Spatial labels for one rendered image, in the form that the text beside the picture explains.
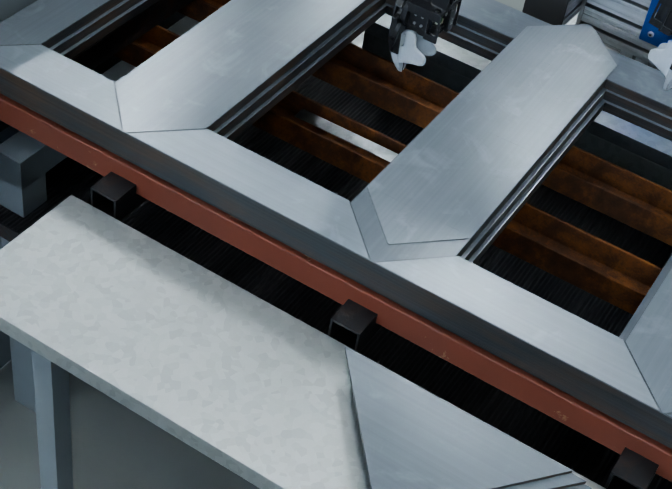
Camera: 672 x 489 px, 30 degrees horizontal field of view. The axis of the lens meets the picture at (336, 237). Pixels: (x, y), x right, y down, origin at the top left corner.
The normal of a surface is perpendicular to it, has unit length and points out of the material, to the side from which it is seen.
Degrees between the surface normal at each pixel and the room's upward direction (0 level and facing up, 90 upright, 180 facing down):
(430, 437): 0
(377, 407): 0
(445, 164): 0
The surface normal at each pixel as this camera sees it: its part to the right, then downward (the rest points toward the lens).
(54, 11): 0.12, -0.72
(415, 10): -0.53, 0.54
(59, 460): 0.84, 0.44
